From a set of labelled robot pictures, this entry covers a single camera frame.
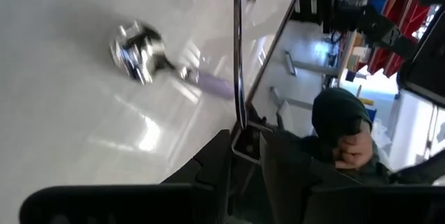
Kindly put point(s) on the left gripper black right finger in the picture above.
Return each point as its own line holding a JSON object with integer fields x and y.
{"x": 295, "y": 196}

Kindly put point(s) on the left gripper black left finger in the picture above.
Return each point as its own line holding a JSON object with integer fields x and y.
{"x": 201, "y": 189}

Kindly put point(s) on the black mirror-finish spoon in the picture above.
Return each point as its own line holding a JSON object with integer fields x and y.
{"x": 238, "y": 43}

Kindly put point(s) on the person's hand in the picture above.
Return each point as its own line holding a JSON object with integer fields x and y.
{"x": 354, "y": 149}

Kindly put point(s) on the person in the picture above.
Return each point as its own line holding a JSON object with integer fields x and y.
{"x": 337, "y": 112}

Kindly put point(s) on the red tool cabinet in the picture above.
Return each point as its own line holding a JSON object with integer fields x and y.
{"x": 413, "y": 15}

